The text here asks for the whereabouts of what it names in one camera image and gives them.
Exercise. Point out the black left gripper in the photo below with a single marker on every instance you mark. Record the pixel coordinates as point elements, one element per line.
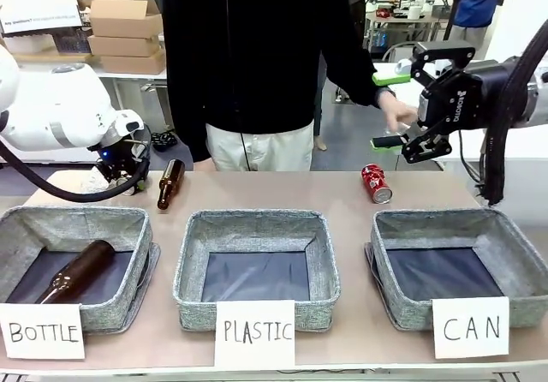
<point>122,159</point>

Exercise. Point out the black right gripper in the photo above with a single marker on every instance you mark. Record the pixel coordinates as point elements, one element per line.
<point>454,99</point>

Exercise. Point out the grey basket labelled can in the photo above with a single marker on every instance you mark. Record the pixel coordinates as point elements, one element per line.
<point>522,253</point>

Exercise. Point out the open cardboard box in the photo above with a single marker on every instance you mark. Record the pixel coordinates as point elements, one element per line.
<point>124,18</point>

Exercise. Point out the grey basket labelled plastic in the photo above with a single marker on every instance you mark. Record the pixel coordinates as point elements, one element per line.
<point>192,262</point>

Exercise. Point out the white background table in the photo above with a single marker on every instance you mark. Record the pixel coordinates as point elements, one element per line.
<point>471,151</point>

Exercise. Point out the brown glass bottle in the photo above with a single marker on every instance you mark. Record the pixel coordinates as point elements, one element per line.
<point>170,183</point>
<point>81,270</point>

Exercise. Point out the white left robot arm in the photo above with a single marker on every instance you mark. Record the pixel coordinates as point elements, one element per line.
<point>51,108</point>

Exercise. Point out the white paper label bottle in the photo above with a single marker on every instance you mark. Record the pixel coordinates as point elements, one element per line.
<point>40,332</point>

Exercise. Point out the red soda can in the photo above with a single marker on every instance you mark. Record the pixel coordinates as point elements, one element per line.
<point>377,183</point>

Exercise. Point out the white printed box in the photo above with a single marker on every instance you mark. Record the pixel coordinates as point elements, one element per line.
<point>38,1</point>

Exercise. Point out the white paper label plastic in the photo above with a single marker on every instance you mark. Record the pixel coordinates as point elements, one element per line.
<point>254,332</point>

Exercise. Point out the white paper label can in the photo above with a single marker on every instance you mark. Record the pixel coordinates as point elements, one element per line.
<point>471,328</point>

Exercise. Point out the black shoes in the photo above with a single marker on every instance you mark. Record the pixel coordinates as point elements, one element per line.
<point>163,141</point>

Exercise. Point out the grey basket labelled bottle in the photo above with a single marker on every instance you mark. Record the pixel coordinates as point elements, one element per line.
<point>115,249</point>

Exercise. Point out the background person in blue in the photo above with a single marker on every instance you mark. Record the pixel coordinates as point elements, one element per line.
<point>473,5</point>

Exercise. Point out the person's black sweater torso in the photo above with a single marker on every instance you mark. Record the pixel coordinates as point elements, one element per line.
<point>257,48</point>

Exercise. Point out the flat closed cardboard box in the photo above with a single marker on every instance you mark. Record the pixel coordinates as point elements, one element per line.
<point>132,63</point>
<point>124,45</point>

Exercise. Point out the person's left hand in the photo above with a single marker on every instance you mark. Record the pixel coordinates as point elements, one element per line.
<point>398,110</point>

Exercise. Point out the wooden background table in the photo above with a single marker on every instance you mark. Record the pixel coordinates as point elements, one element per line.
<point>406,26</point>

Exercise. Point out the person's white trousers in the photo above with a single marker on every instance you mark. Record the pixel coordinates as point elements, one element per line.
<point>261,146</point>

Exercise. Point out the white cup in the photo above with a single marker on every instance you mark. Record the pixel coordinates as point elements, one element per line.
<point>414,13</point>

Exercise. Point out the person's left forearm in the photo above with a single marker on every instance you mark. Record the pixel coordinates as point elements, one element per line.
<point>355,73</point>

